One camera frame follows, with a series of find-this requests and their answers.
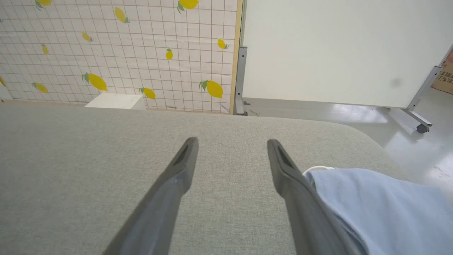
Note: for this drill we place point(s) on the white partition board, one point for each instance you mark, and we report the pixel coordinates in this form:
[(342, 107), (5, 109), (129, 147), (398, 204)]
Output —
[(336, 53)]

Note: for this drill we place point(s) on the white box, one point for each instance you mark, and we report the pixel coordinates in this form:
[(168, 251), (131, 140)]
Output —
[(113, 101)]

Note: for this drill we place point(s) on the lemon print grid panel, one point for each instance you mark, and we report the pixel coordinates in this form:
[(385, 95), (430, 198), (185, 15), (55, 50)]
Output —
[(141, 35)]

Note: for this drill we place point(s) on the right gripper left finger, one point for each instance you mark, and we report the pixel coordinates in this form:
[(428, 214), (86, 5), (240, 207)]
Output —
[(159, 219)]

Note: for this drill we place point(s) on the light blue garment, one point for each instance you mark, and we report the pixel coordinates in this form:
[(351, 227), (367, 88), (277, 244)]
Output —
[(389, 212)]

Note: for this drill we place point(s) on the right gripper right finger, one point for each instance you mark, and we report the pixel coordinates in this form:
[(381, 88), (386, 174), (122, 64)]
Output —
[(308, 226)]

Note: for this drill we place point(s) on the brown cardboard box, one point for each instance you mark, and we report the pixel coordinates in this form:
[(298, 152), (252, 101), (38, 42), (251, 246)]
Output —
[(448, 78)]

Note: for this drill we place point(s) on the grey metal partition foot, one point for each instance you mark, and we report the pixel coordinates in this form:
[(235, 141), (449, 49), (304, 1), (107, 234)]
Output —
[(419, 118), (241, 71)]

